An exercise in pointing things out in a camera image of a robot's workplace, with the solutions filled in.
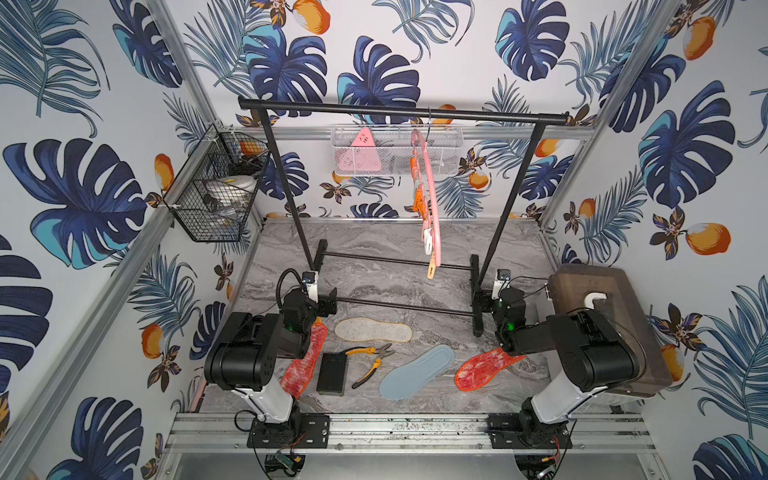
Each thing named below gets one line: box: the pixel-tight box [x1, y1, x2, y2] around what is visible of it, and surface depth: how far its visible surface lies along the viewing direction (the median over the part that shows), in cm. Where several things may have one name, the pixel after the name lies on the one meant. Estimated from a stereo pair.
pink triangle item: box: [335, 127, 382, 173], surface depth 92 cm
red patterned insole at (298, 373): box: [281, 317, 329, 400], surface depth 86 cm
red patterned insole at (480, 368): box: [455, 347, 526, 391], surface depth 86 cm
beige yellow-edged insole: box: [334, 318, 413, 343], surface depth 94 cm
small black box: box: [316, 352, 347, 397], surface depth 83 cm
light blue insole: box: [379, 345, 455, 401], surface depth 86 cm
